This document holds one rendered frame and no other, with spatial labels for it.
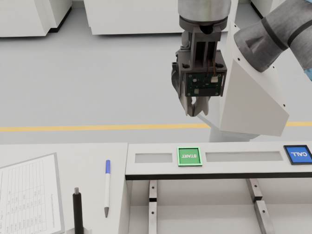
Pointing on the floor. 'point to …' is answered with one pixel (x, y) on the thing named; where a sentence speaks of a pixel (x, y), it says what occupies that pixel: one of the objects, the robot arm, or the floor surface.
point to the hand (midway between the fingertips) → (192, 108)
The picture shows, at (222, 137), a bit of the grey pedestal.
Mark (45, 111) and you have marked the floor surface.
